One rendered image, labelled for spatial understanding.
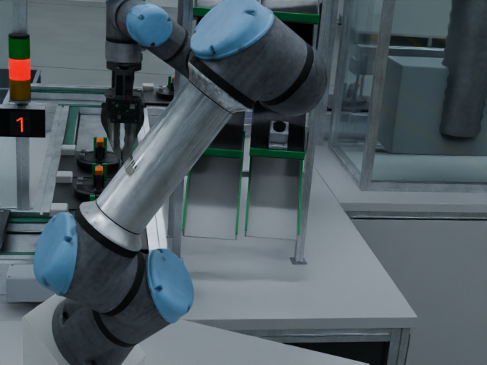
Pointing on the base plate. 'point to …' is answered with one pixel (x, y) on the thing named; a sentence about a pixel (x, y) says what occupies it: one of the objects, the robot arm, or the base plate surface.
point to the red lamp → (19, 69)
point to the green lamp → (19, 48)
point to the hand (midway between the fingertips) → (121, 152)
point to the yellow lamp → (19, 90)
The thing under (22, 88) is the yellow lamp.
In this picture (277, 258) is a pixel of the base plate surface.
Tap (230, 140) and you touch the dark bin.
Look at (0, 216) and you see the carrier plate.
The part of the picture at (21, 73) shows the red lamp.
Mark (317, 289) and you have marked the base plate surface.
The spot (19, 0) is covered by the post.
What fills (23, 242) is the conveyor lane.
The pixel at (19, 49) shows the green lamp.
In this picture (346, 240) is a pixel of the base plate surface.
